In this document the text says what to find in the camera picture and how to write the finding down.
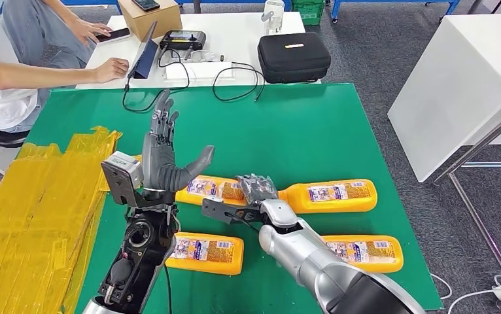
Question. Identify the white cabinet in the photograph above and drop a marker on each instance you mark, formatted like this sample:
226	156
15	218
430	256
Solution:
450	86

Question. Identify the person's left hand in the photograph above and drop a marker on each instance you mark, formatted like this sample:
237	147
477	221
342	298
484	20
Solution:
90	30

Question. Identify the person's right forearm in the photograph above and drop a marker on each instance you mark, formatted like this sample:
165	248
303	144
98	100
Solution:
38	74

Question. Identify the green plastic crate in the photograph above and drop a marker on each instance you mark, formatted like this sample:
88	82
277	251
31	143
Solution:
308	11

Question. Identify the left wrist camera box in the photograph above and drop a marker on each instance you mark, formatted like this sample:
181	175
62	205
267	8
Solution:
122	171

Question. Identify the silver metal stand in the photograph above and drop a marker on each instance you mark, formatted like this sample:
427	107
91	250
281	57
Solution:
484	138

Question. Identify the black smartphone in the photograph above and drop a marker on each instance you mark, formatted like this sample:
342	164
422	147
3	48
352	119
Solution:
146	4
118	34

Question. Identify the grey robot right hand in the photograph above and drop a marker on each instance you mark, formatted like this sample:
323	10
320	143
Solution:
257	188

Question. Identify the black stool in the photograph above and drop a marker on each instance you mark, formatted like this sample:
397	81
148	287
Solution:
5	138

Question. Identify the white table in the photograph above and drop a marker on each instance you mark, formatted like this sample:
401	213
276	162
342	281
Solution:
242	26

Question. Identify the tablet in blue case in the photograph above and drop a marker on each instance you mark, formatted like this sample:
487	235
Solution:
147	60

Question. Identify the black remote controller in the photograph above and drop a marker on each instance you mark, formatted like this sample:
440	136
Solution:
182	40

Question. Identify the person's right hand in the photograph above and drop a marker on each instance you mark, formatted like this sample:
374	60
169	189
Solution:
112	70

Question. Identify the clear safety goggles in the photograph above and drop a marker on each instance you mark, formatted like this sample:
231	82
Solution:
206	56

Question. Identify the white flat box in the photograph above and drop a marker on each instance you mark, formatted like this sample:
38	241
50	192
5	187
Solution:
200	71

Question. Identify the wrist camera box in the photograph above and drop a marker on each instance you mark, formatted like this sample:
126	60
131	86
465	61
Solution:
224	212
122	171

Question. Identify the person's left forearm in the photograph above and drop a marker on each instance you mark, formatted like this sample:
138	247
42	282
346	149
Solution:
60	13

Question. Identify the brown cardboard box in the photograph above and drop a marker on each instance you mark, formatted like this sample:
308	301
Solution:
153	21

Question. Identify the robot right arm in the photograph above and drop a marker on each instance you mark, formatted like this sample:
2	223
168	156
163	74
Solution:
320	264

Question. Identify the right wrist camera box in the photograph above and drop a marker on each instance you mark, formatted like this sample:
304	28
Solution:
224	212

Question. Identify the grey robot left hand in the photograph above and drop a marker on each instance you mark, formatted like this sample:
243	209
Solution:
159	164

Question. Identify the black zip carrying case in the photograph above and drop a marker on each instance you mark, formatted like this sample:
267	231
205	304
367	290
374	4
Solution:
294	58

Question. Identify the orange juice bottle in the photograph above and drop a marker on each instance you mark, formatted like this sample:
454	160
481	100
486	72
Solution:
207	253
367	253
333	197
209	188

